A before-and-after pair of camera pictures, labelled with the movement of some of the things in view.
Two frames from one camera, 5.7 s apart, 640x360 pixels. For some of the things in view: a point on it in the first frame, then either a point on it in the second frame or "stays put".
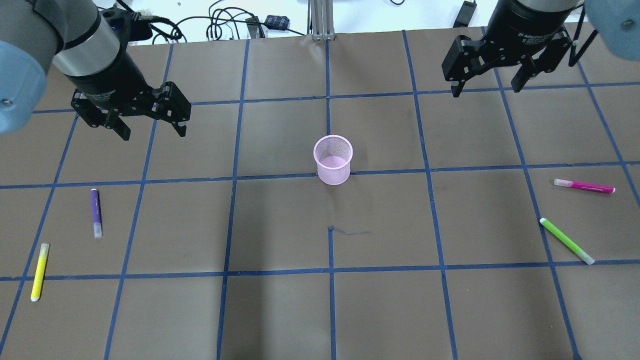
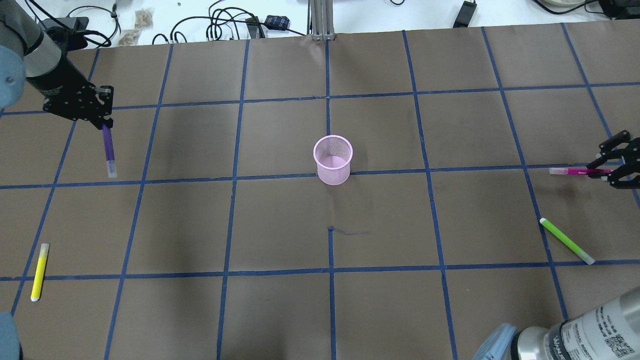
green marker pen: x=560 y=235 stays put
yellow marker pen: x=40 y=272 stays put
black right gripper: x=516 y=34 → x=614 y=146
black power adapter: x=463 y=18 stays put
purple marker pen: x=97 y=215 → x=108 y=142
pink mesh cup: x=333 y=153 stays put
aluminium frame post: x=320 y=20 stays put
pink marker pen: x=589 y=186 → x=577 y=171
